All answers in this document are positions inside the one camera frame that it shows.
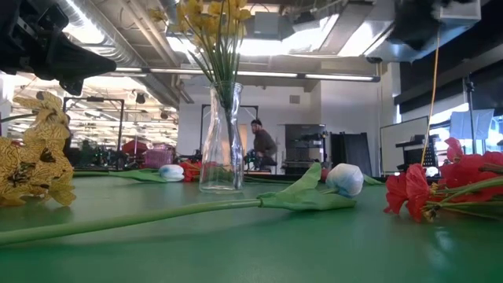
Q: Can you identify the person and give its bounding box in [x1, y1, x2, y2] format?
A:
[246, 118, 278, 171]

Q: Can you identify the white board panel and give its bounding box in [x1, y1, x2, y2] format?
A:
[380, 116, 430, 175]

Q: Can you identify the green table mat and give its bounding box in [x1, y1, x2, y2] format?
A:
[0, 171, 503, 283]

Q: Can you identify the purple ribbed glass vase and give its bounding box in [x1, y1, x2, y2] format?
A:
[144, 143, 176, 171]

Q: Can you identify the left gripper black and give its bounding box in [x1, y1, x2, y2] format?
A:
[0, 0, 118, 97]

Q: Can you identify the white studio softbox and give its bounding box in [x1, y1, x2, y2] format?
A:
[450, 108, 495, 141]

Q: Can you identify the black equipment cabinet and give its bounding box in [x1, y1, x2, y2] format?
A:
[283, 123, 328, 175]

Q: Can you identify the white artificial tulip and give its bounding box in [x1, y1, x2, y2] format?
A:
[0, 162, 365, 247]
[72, 164, 185, 185]

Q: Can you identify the yellow artificial flower bunch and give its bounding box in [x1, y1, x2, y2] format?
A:
[0, 90, 77, 208]
[149, 0, 253, 189]

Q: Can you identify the silver ceiling duct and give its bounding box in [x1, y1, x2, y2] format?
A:
[57, 0, 182, 108]

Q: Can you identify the red artificial flower bunch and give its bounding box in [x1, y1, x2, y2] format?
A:
[178, 159, 303, 185]
[383, 136, 503, 224]

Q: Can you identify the long ceiling light strip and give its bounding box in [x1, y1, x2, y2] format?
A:
[112, 66, 381, 83]

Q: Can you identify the black folded panel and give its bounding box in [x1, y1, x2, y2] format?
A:
[329, 131, 373, 176]

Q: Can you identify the clear glass vase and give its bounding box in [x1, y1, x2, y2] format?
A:
[198, 81, 245, 194]

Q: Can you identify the yellow hanging cable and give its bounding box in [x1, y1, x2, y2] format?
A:
[420, 29, 441, 167]

